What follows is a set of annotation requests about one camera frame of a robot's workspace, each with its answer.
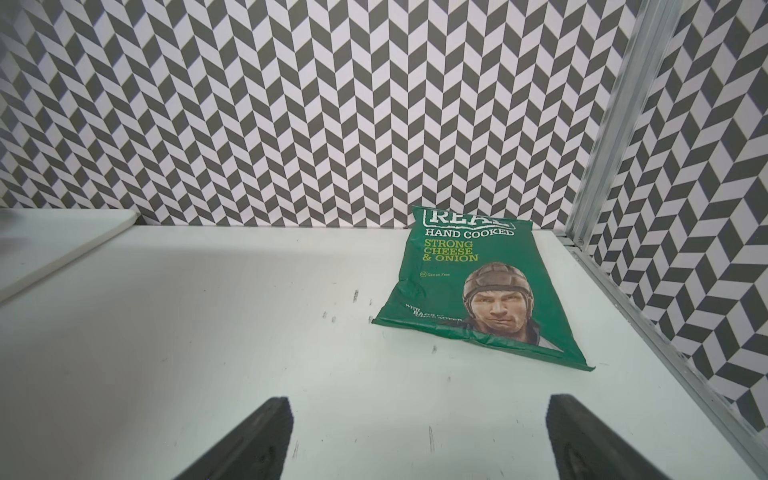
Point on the green crisps bag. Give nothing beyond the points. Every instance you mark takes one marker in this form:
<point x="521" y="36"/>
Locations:
<point x="481" y="280"/>

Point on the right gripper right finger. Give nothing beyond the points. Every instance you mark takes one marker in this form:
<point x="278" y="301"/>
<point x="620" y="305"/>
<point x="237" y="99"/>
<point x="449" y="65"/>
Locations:
<point x="585" y="447"/>

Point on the right corner metal post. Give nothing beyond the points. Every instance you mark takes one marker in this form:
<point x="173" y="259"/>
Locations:
<point x="653" y="31"/>

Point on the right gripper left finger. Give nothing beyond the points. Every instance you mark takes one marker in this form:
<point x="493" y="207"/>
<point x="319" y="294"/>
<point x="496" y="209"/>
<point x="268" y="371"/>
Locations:
<point x="255" y="449"/>

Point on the white cutting board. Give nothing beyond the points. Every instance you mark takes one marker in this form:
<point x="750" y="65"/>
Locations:
<point x="37" y="242"/>

